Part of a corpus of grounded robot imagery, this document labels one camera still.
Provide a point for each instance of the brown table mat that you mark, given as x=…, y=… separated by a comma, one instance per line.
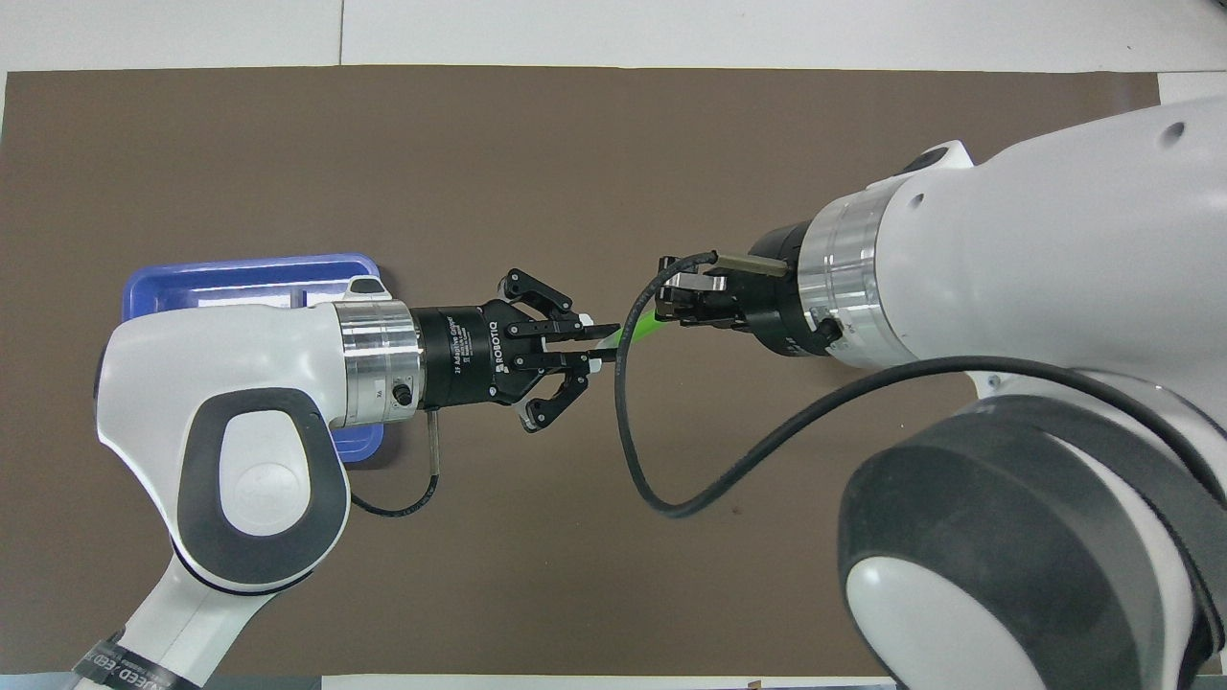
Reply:
x=383, y=144

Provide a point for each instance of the blue plastic tray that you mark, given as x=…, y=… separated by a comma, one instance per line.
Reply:
x=240, y=273

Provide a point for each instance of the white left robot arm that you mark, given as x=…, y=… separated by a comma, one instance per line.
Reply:
x=240, y=345

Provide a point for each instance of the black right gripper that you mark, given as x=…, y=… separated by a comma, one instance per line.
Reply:
x=781, y=297

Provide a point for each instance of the green marker pen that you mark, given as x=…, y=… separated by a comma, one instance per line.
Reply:
x=647, y=321

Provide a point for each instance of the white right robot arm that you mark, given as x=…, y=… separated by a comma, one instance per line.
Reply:
x=1054, y=240

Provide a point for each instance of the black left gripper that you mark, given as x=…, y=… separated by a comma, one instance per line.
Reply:
x=465, y=355

